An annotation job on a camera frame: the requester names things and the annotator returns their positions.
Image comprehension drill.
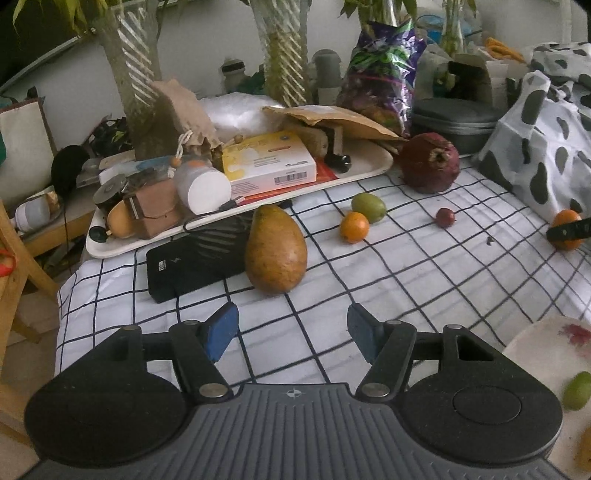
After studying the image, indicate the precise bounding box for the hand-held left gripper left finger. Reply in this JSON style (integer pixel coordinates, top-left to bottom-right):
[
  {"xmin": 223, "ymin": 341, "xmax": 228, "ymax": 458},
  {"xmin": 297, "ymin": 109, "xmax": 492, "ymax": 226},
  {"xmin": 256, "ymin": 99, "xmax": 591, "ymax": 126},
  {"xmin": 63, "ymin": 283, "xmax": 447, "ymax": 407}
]
[{"xmin": 92, "ymin": 302, "xmax": 240, "ymax": 400}]

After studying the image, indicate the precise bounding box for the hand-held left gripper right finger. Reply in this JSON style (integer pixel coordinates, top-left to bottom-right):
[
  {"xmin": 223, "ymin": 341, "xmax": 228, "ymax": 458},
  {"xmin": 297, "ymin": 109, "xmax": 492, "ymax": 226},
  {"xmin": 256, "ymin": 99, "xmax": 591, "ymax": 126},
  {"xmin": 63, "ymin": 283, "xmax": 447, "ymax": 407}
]
[{"xmin": 346, "ymin": 303, "xmax": 504, "ymax": 400}]

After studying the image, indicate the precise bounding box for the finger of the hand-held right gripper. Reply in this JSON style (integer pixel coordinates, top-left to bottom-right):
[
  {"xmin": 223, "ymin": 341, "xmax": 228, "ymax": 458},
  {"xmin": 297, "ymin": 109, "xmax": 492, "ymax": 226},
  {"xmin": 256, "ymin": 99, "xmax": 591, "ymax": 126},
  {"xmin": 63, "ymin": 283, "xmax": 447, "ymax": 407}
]
[{"xmin": 546, "ymin": 220, "xmax": 591, "ymax": 243}]

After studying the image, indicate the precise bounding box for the orange tangerine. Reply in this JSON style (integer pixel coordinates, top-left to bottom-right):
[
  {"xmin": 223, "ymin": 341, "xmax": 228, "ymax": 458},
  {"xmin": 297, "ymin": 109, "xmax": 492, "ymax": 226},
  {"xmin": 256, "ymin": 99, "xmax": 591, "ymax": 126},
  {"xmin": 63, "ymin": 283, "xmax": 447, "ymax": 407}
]
[{"xmin": 550, "ymin": 209, "xmax": 585, "ymax": 251}]

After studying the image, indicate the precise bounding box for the black power bank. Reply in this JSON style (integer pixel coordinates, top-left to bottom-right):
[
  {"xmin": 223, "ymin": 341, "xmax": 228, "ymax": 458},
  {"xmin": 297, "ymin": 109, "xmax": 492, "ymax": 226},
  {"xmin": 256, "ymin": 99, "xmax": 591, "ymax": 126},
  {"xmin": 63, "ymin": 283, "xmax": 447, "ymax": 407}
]
[{"xmin": 146, "ymin": 217, "xmax": 254, "ymax": 304}]

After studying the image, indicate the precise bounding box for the black checked white tablecloth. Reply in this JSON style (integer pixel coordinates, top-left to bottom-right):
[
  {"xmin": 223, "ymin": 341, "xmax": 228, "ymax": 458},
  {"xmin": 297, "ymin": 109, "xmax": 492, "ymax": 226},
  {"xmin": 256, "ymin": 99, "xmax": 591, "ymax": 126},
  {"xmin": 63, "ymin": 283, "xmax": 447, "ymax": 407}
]
[{"xmin": 54, "ymin": 152, "xmax": 591, "ymax": 480}]

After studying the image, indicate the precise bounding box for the brown yellow mango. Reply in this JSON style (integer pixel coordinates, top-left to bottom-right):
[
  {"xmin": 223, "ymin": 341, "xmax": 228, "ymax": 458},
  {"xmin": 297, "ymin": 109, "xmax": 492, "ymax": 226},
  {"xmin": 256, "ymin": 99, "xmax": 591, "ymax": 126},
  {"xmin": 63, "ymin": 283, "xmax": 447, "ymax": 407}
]
[{"xmin": 245, "ymin": 204, "xmax": 308, "ymax": 295}]

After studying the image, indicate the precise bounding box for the cow print cloth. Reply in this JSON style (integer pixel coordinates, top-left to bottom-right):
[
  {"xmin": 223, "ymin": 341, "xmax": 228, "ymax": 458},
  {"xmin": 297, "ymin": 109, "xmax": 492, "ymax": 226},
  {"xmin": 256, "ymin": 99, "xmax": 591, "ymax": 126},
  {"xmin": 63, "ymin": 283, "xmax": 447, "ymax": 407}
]
[{"xmin": 475, "ymin": 41, "xmax": 591, "ymax": 223}]

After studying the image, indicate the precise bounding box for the small orange kumquat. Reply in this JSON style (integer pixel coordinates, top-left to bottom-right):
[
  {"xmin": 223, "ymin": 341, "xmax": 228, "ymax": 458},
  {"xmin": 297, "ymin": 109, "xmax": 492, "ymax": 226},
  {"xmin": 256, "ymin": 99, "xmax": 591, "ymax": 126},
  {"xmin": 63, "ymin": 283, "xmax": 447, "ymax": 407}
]
[{"xmin": 340, "ymin": 211, "xmax": 370, "ymax": 244}]

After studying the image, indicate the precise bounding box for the green oval fruit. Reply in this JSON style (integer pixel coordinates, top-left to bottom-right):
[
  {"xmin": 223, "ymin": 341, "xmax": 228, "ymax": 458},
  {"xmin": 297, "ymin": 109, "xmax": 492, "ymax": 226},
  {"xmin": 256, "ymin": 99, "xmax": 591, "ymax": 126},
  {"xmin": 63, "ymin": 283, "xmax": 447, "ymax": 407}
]
[{"xmin": 351, "ymin": 193, "xmax": 387, "ymax": 224}]

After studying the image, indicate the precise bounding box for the white round plate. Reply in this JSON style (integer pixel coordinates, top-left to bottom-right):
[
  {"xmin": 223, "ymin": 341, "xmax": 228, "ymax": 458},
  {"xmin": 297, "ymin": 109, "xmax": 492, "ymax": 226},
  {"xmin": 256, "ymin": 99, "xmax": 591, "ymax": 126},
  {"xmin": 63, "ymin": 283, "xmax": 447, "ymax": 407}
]
[{"xmin": 502, "ymin": 316, "xmax": 591, "ymax": 480}]

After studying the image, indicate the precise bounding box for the brown leather pouch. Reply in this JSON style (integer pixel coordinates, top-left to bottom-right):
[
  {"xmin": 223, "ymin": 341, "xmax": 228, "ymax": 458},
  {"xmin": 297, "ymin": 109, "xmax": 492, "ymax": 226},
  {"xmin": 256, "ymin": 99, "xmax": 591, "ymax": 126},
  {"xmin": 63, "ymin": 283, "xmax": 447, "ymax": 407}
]
[{"xmin": 122, "ymin": 181, "xmax": 182, "ymax": 239}]

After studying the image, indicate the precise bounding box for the white cylinder jar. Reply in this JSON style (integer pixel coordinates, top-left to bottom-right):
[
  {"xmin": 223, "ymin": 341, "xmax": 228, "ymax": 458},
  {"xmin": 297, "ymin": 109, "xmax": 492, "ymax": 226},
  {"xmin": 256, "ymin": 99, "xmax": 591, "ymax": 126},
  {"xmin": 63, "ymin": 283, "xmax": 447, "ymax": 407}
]
[{"xmin": 174, "ymin": 161, "xmax": 232, "ymax": 216}]

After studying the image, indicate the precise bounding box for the dark red pomegranate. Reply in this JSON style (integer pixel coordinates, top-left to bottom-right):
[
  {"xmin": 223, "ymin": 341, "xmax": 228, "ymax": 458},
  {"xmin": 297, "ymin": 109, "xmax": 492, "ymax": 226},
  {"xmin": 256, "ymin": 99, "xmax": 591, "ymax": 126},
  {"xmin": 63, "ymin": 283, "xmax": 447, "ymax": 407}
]
[{"xmin": 399, "ymin": 132, "xmax": 461, "ymax": 194}]

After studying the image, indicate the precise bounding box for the grey zip case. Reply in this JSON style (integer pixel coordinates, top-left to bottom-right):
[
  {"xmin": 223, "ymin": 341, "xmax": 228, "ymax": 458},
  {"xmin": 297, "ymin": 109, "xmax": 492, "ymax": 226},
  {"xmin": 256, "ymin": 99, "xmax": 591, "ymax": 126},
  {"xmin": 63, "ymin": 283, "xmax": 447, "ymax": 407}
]
[{"xmin": 410, "ymin": 97, "xmax": 502, "ymax": 156}]

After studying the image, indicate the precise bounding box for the small green fruit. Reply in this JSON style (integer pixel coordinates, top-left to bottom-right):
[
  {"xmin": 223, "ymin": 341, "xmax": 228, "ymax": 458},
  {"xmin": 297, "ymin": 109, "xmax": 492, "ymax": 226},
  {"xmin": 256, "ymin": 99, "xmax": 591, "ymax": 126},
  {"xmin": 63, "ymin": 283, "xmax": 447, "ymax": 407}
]
[{"xmin": 562, "ymin": 371, "xmax": 591, "ymax": 411}]

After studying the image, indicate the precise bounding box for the white rectangular tray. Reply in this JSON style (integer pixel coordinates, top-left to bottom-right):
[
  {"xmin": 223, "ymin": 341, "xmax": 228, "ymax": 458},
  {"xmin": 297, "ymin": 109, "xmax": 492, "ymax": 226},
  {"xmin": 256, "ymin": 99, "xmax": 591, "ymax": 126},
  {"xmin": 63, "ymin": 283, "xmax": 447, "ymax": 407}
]
[{"xmin": 85, "ymin": 137, "xmax": 394, "ymax": 259}]

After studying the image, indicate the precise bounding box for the yellow and white box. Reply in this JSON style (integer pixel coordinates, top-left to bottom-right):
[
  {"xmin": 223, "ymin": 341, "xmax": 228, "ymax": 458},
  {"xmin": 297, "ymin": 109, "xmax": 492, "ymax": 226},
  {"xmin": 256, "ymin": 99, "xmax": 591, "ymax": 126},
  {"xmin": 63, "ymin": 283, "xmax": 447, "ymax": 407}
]
[{"xmin": 220, "ymin": 130, "xmax": 319, "ymax": 199}]

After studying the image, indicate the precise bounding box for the round metal tin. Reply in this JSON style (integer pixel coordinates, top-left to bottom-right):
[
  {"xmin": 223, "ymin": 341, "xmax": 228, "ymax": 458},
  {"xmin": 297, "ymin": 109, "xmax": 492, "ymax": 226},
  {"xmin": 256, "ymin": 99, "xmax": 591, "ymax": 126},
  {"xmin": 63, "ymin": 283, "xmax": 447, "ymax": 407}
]
[{"xmin": 93, "ymin": 175, "xmax": 131, "ymax": 207}]

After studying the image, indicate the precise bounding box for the cardboard box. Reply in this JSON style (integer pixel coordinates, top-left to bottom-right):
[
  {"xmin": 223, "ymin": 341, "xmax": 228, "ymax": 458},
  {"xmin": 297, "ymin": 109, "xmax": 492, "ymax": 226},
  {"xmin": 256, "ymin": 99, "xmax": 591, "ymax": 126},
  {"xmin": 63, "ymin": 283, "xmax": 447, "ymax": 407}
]
[{"xmin": 447, "ymin": 52, "xmax": 493, "ymax": 105}]

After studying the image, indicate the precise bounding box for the black clip tool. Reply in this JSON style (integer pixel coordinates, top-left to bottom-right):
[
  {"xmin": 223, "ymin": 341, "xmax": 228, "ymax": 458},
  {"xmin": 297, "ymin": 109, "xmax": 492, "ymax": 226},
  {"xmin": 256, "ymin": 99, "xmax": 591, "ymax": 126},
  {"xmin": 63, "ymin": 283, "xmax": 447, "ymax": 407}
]
[{"xmin": 322, "ymin": 124, "xmax": 352, "ymax": 169}]

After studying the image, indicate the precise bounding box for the wooden chair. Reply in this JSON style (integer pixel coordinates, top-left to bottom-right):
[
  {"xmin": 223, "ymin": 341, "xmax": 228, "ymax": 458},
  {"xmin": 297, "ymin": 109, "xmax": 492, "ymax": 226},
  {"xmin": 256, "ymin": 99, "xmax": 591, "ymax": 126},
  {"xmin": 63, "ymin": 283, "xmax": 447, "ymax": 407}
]
[{"xmin": 0, "ymin": 200, "xmax": 62, "ymax": 462}]

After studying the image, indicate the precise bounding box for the brown paper bag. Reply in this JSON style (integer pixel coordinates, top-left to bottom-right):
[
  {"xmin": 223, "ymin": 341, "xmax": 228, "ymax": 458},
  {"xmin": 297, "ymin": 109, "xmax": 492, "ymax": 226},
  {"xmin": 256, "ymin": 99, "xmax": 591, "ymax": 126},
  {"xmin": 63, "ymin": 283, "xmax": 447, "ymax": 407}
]
[{"xmin": 262, "ymin": 104, "xmax": 408, "ymax": 145}]

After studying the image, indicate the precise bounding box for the white plastic bag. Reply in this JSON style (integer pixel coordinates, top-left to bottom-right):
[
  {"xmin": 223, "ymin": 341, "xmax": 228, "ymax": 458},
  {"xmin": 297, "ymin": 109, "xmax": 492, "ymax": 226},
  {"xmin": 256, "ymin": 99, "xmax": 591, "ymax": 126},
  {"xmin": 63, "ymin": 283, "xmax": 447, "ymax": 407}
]
[{"xmin": 198, "ymin": 92, "xmax": 283, "ymax": 140}]

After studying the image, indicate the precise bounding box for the yellow fruit piece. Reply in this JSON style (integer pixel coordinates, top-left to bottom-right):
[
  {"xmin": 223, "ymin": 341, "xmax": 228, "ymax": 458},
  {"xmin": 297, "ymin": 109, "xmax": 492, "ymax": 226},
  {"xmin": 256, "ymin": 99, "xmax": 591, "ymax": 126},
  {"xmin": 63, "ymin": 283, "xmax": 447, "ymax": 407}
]
[{"xmin": 574, "ymin": 431, "xmax": 591, "ymax": 476}]

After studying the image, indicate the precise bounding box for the narrow glass bottle with plant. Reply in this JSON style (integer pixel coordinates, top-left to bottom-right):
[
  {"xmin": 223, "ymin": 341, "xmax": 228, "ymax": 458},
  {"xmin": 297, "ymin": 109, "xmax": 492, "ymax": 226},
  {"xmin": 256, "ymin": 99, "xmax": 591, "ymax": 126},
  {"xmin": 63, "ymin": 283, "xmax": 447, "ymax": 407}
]
[{"xmin": 438, "ymin": 0, "xmax": 466, "ymax": 57}]

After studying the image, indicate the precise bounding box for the purple snack bag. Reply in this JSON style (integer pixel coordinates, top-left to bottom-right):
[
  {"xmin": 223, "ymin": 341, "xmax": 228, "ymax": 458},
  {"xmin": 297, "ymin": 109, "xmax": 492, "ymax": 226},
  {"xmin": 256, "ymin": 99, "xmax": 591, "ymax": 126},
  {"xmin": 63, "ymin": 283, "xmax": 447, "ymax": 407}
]
[{"xmin": 335, "ymin": 17, "xmax": 428, "ymax": 138}]

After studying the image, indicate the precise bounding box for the grey capped white bottle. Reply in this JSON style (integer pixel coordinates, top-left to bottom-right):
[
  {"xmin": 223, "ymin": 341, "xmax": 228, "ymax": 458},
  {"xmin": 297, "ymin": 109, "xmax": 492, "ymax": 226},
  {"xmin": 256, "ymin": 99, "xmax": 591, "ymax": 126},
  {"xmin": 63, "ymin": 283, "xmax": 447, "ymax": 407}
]
[{"xmin": 220, "ymin": 57, "xmax": 250, "ymax": 96}]

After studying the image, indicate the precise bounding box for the grey cylinder bottle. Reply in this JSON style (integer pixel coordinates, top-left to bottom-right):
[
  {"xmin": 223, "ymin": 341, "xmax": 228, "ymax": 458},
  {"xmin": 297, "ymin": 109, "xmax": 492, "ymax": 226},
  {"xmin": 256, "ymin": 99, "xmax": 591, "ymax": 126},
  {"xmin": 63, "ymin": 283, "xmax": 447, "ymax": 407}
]
[{"xmin": 311, "ymin": 49, "xmax": 345, "ymax": 105}]

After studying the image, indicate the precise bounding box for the ribbed glass vase with plant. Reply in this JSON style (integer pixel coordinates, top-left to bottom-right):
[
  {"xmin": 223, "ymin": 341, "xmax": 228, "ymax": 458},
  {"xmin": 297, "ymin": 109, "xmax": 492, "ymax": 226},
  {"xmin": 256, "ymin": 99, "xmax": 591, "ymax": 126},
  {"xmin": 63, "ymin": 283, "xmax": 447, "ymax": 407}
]
[
  {"xmin": 249, "ymin": 0, "xmax": 315, "ymax": 110},
  {"xmin": 14, "ymin": 0, "xmax": 169, "ymax": 158}
]

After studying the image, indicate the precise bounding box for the white canvas board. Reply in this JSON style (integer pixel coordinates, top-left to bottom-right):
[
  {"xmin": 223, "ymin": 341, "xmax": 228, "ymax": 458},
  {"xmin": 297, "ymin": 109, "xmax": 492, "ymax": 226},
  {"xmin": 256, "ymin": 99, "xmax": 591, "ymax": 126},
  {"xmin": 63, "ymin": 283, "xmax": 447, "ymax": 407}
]
[{"xmin": 0, "ymin": 96, "xmax": 59, "ymax": 200}]

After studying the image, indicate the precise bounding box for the burlap drawstring bag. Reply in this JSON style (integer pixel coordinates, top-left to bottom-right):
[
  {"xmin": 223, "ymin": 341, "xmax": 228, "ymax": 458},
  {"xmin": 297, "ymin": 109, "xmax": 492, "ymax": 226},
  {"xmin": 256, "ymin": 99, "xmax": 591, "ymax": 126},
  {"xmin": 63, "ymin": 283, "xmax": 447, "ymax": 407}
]
[{"xmin": 151, "ymin": 80, "xmax": 223, "ymax": 163}]

